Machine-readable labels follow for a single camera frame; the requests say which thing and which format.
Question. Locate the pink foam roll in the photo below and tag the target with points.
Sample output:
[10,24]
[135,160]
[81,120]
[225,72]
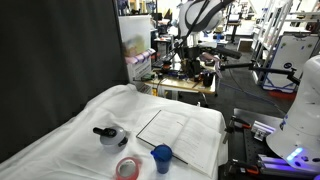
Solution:
[140,56]

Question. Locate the white printed cardboard box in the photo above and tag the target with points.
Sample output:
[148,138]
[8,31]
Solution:
[138,71]

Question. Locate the black mug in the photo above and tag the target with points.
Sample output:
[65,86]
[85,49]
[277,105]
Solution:
[208,80]

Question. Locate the blue plastic cup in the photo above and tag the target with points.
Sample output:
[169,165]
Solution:
[162,165]

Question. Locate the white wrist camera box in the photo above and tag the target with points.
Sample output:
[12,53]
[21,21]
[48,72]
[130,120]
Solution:
[177,42]

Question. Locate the white shelving rack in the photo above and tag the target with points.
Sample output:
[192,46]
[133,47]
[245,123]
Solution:
[276,20]

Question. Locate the open book white pages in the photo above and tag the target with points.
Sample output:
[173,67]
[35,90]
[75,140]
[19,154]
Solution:
[200,143]

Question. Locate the red tape roll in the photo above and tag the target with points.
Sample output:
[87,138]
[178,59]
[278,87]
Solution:
[118,166]

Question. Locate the whiteboard with blue frame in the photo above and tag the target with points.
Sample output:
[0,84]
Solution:
[290,60]

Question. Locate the aluminium extrusion rail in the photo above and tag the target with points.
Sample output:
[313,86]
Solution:
[283,165]
[263,130]

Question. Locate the white table cloth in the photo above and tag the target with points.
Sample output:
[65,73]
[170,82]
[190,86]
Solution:
[66,156]

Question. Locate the black orange bar clamp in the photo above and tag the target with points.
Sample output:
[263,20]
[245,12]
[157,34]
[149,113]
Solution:
[243,168]
[238,123]

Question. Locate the cluttered wooden desk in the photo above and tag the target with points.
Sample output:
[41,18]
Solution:
[180,83]

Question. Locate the brown cardboard box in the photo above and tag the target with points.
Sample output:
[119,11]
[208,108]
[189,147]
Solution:
[245,45]

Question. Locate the black curtain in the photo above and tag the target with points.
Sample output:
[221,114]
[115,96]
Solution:
[50,66]

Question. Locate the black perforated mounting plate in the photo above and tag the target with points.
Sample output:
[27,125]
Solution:
[240,150]

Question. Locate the translucent storage bin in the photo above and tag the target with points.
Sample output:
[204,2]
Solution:
[135,31]

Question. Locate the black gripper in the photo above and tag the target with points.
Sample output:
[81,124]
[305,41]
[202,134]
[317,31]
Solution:
[192,56]

